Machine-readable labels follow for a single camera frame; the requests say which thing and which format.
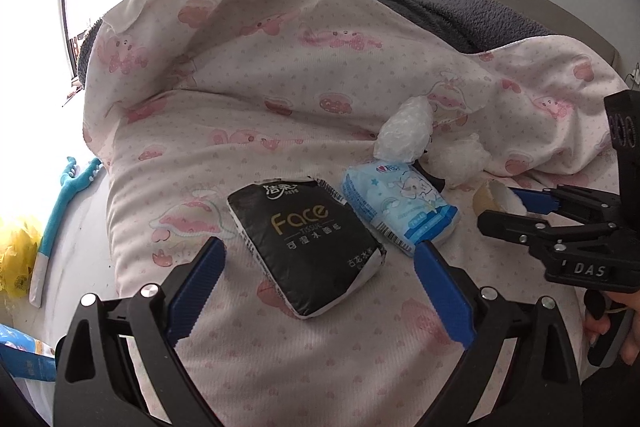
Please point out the light blue tissue pack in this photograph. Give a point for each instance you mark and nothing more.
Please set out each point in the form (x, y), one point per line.
(395, 202)

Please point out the blue paper packet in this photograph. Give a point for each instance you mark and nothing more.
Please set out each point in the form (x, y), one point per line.
(25, 352)

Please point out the brown tape roll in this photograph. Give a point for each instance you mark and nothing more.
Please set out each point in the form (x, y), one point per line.
(492, 199)

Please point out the pink printed blanket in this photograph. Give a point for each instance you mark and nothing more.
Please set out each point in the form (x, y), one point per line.
(250, 117)

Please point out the yellow plastic bag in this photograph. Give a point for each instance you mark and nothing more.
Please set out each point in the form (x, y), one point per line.
(17, 262)

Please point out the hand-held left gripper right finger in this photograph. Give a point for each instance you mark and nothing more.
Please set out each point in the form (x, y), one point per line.
(442, 292)

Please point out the person's right hand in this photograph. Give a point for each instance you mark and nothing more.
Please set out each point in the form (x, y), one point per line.
(596, 324)

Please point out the grey fleece blanket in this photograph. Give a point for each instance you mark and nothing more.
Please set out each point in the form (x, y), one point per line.
(450, 17)

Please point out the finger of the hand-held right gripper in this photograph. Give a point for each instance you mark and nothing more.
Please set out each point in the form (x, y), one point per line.
(505, 224)
(537, 203)

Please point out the black tissue pack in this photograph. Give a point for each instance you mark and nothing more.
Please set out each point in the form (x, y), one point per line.
(305, 247)

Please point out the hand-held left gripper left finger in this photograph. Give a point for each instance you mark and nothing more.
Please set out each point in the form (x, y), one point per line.
(195, 292)

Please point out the blue plush toy stick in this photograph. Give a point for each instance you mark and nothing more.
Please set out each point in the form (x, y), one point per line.
(50, 227)

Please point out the beige upholstered headboard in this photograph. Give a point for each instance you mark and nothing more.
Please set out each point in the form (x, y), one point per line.
(525, 2)

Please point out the white bubble wrap bundle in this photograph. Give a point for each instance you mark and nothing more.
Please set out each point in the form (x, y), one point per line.
(405, 132)

